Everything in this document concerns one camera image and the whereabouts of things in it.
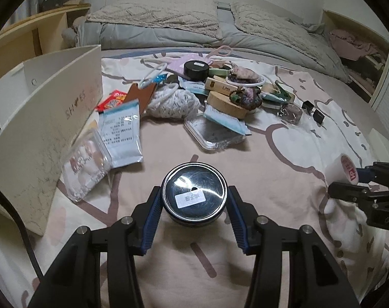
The black round jar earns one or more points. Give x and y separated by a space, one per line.
196 70

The purple dried flower bunch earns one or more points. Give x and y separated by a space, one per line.
247 98

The white cardboard box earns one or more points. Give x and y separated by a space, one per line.
37 128

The beige rectangular box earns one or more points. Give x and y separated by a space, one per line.
218 85

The red snack packet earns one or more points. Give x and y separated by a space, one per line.
112 101

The white and blue packet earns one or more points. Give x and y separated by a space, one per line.
120 134

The round black tin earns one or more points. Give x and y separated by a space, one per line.
194 192

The pink clothes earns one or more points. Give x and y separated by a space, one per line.
351 43

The pink scissors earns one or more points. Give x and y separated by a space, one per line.
220 53

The white roll with red label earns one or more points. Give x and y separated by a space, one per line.
338 168

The blue face mask packet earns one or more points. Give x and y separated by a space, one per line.
223 118

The round wooden box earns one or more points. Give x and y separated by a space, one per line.
221 102

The wooden bedside shelf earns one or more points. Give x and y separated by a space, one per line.
24 35

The lilac pouch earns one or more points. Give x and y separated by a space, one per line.
178 65

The clear plastic tray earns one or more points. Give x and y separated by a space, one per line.
210 136

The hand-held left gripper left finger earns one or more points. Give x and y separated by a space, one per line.
151 223

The white lace cloth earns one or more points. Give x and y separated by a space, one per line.
173 102

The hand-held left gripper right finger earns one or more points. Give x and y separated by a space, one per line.
236 223

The clear bag of pink pieces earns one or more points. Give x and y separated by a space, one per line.
85 166

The clear plastic cup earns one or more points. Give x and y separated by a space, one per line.
290 115

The white louvred door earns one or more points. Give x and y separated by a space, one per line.
388 96

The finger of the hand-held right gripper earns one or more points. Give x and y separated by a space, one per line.
348 192
383 173

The wooden wall niche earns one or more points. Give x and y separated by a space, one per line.
358 22

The beige textured pillow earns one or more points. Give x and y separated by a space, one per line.
156 16
278 29

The brown leather card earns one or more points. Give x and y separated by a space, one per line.
140 98

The small black cube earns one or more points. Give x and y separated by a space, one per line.
307 106
319 115

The green clip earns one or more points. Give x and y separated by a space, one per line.
282 90

